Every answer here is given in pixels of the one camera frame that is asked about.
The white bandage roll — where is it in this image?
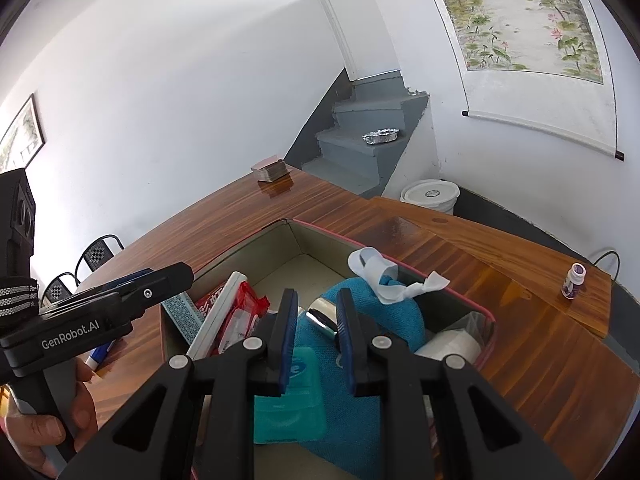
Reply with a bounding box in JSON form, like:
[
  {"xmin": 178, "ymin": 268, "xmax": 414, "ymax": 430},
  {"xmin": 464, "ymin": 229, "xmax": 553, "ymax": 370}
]
[{"xmin": 416, "ymin": 330, "xmax": 483, "ymax": 363}]

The teal floss box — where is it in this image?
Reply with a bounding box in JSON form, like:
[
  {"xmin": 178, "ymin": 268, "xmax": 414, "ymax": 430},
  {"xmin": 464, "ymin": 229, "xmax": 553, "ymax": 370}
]
[{"xmin": 254, "ymin": 347, "xmax": 326, "ymax": 444}]

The teal Curel drawstring pouch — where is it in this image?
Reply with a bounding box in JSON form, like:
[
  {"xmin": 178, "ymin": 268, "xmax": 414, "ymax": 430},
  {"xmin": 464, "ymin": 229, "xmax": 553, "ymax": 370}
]
[{"xmin": 296, "ymin": 247, "xmax": 449, "ymax": 479}]

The red white snack packet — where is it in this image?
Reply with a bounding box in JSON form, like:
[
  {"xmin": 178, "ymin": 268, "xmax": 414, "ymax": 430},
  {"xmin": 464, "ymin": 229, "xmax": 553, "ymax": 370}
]
[{"xmin": 205, "ymin": 281, "xmax": 270, "ymax": 356}]

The mint green small box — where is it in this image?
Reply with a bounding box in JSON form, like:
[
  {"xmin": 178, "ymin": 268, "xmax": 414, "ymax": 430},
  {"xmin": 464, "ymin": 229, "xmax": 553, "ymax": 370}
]
[{"xmin": 162, "ymin": 292, "xmax": 204, "ymax": 346}]

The person's left hand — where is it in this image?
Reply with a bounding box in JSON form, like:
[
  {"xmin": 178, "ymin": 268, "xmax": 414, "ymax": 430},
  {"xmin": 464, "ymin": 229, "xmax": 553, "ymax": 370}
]
[{"xmin": 4, "ymin": 358, "xmax": 98, "ymax": 478}]

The black metal chair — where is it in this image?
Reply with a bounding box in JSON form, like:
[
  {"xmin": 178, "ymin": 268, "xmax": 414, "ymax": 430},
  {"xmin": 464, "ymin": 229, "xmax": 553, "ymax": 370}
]
[
  {"xmin": 41, "ymin": 272, "xmax": 79, "ymax": 307},
  {"xmin": 74, "ymin": 234, "xmax": 125, "ymax": 284}
]

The red storage box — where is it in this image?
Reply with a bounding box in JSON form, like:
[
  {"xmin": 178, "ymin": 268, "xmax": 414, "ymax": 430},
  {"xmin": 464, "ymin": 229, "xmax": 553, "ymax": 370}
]
[{"xmin": 160, "ymin": 221, "xmax": 496, "ymax": 479}]

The small purple bottle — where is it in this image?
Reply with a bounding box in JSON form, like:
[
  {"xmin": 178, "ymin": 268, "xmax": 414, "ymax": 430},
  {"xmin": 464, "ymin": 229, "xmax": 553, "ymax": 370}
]
[{"xmin": 561, "ymin": 262, "xmax": 587, "ymax": 300}]

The white plastic bucket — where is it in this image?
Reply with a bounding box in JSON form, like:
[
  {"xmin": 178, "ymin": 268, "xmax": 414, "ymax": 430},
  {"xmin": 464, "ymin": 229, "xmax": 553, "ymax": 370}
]
[{"xmin": 400, "ymin": 179, "xmax": 460, "ymax": 214}]

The card deck on table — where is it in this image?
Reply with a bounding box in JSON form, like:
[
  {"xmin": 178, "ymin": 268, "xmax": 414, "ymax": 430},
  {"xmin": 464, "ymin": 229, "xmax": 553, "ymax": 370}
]
[{"xmin": 250, "ymin": 156, "xmax": 288, "ymax": 183}]

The foil tray on stairs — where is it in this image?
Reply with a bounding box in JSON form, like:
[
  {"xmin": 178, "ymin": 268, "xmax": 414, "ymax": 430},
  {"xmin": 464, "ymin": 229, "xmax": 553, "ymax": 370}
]
[{"xmin": 362, "ymin": 128, "xmax": 400, "ymax": 145}]

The grey staircase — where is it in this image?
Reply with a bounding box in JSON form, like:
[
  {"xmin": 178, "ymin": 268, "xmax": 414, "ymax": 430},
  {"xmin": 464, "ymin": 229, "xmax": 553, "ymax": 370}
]
[{"xmin": 284, "ymin": 70, "xmax": 428, "ymax": 198}]

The hanging scroll painting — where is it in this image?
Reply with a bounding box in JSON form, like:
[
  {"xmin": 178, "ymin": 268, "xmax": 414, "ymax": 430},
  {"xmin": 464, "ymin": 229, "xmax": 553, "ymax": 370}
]
[{"xmin": 434, "ymin": 0, "xmax": 624, "ymax": 159}]

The framed wall painting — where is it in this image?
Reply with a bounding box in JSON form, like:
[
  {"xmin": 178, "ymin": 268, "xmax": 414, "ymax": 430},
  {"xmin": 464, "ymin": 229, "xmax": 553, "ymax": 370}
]
[{"xmin": 0, "ymin": 94, "xmax": 46, "ymax": 172}]

